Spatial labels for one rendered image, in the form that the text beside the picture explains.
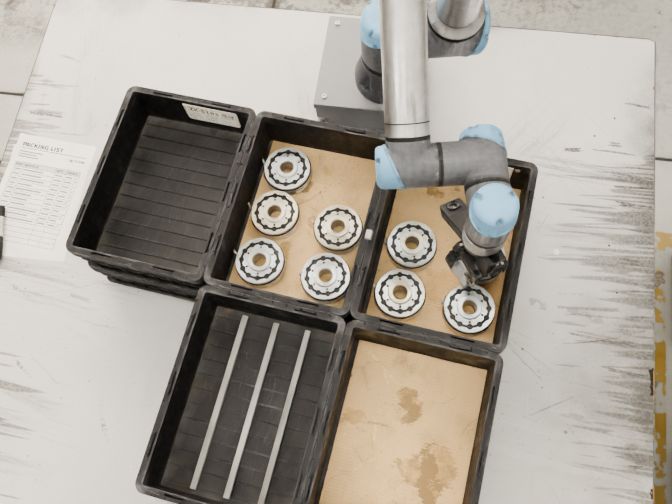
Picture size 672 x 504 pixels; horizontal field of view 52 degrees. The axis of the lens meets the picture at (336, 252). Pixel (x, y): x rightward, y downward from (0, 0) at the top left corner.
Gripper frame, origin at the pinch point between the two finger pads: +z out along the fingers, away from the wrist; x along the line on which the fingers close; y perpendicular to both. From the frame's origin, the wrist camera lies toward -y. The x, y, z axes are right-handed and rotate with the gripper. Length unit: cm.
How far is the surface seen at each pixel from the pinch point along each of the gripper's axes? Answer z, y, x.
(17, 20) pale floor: 87, -188, -92
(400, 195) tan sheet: 2.6, -20.1, -4.8
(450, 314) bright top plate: -0.5, 8.7, -7.9
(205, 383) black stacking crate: 3, 0, -58
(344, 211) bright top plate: -0.2, -20.9, -17.7
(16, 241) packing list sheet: 15, -55, -91
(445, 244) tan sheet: 2.5, -5.8, -1.3
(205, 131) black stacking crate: 3, -54, -38
